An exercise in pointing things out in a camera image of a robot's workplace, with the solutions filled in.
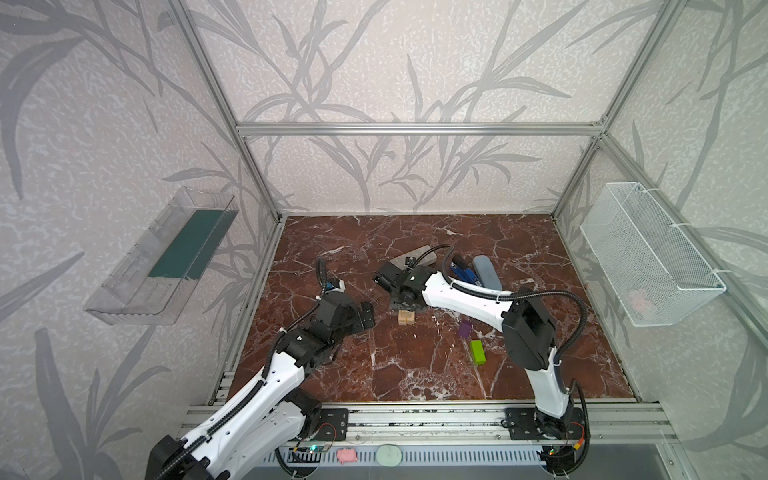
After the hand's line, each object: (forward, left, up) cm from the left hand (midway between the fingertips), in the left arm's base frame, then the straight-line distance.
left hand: (365, 302), depth 81 cm
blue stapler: (+18, -30, -10) cm, 36 cm away
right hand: (+7, -10, -6) cm, 13 cm away
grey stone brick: (+9, -17, +8) cm, 21 cm away
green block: (-10, -32, -10) cm, 35 cm away
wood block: (+1, -12, -12) cm, 17 cm away
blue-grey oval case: (+18, -39, -12) cm, 45 cm away
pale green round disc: (-33, -7, -10) cm, 36 cm away
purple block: (-2, -29, -14) cm, 33 cm away
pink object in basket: (-2, -69, +7) cm, 70 cm away
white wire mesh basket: (-3, -64, +21) cm, 68 cm away
